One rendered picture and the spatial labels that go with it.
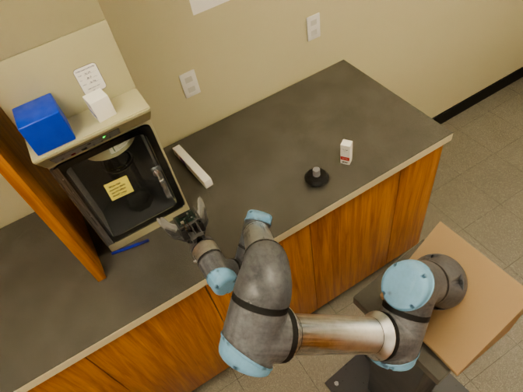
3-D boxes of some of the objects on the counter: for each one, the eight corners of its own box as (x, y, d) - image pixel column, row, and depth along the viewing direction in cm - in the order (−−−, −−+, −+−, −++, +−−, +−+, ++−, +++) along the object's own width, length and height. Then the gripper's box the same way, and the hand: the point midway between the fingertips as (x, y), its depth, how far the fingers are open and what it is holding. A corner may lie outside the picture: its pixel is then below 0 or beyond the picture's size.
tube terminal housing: (93, 209, 170) (-37, 30, 111) (166, 172, 177) (81, -13, 119) (111, 253, 155) (-27, 72, 96) (191, 210, 162) (106, 19, 104)
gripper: (229, 221, 121) (201, 180, 133) (166, 255, 116) (142, 209, 129) (235, 238, 128) (207, 197, 140) (175, 271, 123) (152, 225, 135)
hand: (178, 208), depth 136 cm, fingers open, 14 cm apart
